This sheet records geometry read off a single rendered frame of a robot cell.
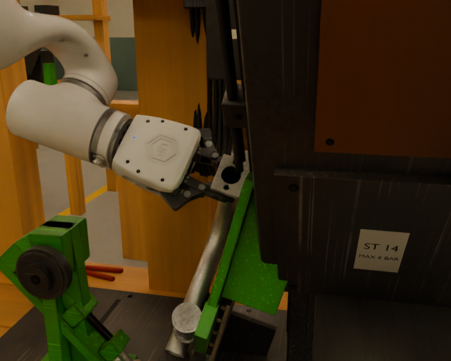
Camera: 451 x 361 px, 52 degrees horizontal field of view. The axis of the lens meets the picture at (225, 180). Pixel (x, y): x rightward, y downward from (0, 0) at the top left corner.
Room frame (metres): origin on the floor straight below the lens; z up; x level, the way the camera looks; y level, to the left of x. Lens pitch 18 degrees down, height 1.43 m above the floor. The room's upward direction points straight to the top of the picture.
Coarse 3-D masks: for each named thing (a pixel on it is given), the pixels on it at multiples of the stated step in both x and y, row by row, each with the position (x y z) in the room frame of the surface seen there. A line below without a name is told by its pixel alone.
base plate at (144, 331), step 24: (96, 288) 0.88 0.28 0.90; (96, 312) 0.79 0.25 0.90; (120, 312) 0.79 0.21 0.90; (144, 312) 0.79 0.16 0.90; (168, 312) 0.79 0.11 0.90; (240, 312) 0.79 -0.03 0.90; (264, 312) 0.79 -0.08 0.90; (24, 336) 0.71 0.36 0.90; (144, 336) 0.71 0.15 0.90; (168, 336) 0.71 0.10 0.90; (0, 360) 0.65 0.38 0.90; (24, 360) 0.65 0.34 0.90; (144, 360) 0.65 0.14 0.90; (216, 360) 0.65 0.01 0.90; (240, 360) 0.65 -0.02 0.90; (264, 360) 0.65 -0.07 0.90
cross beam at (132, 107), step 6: (114, 102) 1.02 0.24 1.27; (120, 102) 1.02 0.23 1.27; (126, 102) 1.02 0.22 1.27; (132, 102) 1.02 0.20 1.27; (114, 108) 1.01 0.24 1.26; (120, 108) 1.01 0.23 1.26; (126, 108) 1.00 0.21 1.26; (132, 108) 1.00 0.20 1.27; (138, 108) 1.00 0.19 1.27; (132, 114) 1.00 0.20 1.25; (138, 114) 1.00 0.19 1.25; (246, 138) 0.95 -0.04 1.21; (246, 144) 0.95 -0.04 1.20
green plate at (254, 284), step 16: (240, 208) 0.48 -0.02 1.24; (240, 224) 0.48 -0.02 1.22; (256, 224) 0.49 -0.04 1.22; (240, 240) 0.49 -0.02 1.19; (256, 240) 0.49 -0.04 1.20; (224, 256) 0.48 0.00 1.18; (240, 256) 0.49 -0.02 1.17; (256, 256) 0.49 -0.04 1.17; (224, 272) 0.48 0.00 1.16; (240, 272) 0.49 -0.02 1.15; (256, 272) 0.49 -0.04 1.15; (272, 272) 0.49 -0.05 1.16; (224, 288) 0.50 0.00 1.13; (240, 288) 0.49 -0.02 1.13; (256, 288) 0.49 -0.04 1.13; (272, 288) 0.49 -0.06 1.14; (208, 304) 0.49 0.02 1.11; (256, 304) 0.49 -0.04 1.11; (272, 304) 0.48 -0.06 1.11
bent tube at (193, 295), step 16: (224, 160) 0.61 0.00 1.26; (224, 176) 0.63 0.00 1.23; (240, 176) 0.61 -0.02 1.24; (224, 192) 0.58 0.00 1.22; (240, 192) 0.58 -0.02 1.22; (224, 208) 0.65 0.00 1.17; (224, 224) 0.66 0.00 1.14; (208, 240) 0.66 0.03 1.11; (224, 240) 0.66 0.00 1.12; (208, 256) 0.64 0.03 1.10; (208, 272) 0.62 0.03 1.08; (192, 288) 0.61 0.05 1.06; (208, 288) 0.61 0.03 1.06; (176, 352) 0.54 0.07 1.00
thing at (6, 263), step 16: (0, 256) 0.59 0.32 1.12; (16, 256) 0.58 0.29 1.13; (64, 304) 0.58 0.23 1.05; (80, 304) 0.58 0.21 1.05; (96, 304) 0.60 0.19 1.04; (64, 320) 0.57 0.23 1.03; (80, 320) 0.57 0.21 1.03; (96, 320) 0.58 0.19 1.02; (64, 336) 0.57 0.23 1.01; (80, 336) 0.57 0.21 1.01; (96, 336) 0.59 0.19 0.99; (112, 336) 0.58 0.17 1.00; (128, 336) 0.60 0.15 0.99; (96, 352) 0.56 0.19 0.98; (112, 352) 0.56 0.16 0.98
